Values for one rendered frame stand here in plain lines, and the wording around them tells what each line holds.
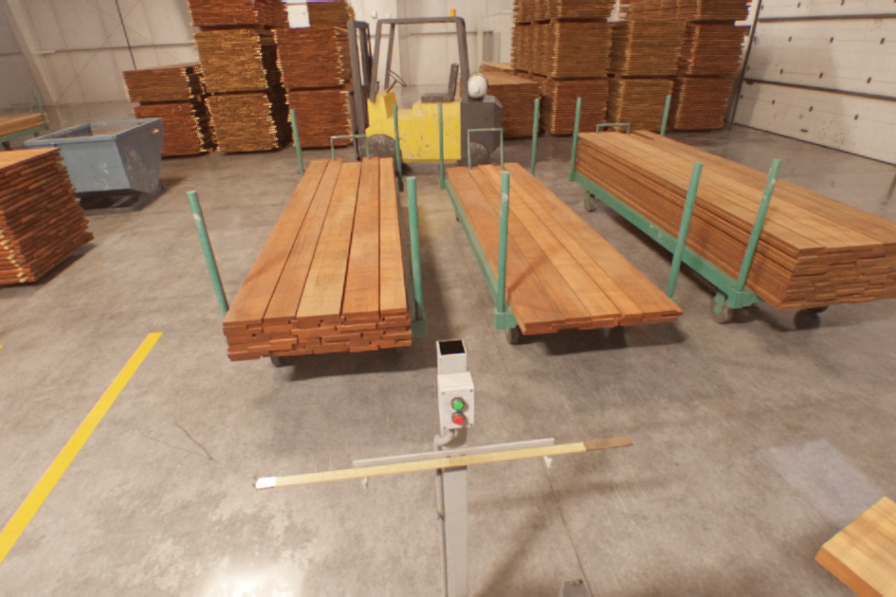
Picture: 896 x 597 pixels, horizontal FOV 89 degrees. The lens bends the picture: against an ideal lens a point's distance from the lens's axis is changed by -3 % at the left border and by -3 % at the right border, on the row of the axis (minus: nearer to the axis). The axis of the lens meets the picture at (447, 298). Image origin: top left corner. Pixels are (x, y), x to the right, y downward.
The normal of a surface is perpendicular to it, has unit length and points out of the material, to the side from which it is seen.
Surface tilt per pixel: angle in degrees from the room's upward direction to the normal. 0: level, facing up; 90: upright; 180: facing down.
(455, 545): 90
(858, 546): 0
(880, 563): 0
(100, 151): 90
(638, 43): 90
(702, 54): 90
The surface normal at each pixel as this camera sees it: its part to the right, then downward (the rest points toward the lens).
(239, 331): 0.13, 0.48
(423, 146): -0.10, 0.49
